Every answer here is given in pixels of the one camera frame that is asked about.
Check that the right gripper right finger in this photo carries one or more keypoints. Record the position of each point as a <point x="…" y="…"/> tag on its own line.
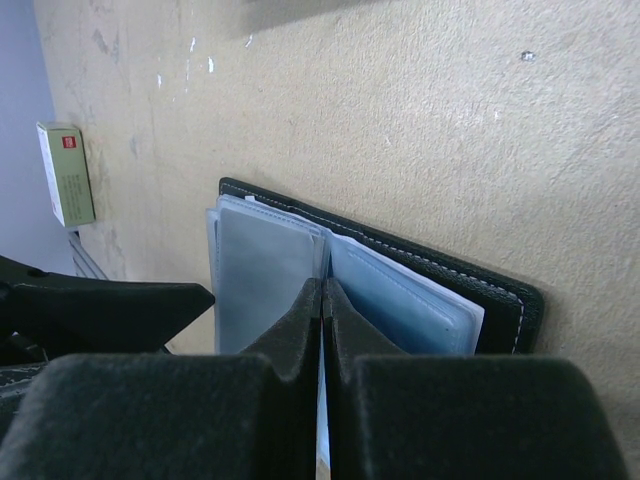
<point x="393" y="415"/>

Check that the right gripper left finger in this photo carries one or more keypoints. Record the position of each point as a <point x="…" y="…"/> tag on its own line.
<point x="251" y="415"/>

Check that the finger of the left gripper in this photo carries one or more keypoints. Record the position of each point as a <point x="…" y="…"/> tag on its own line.
<point x="46" y="315"/>

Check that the black leather card holder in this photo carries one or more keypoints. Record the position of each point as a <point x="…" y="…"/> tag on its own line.
<point x="265" y="246"/>

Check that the small white green box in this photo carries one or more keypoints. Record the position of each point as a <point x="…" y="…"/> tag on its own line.
<point x="64" y="161"/>

